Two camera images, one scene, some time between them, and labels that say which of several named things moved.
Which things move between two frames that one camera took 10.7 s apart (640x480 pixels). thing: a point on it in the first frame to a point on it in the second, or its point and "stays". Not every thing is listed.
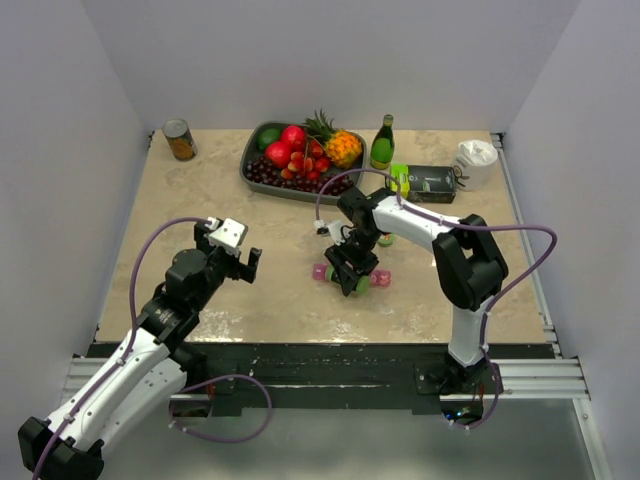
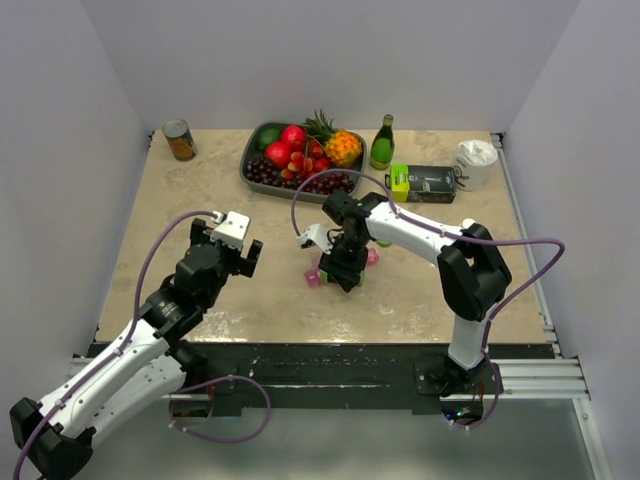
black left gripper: (239, 269) stays
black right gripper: (336, 255) stays
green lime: (267, 136) stays
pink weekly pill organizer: (378, 278) to (312, 277)
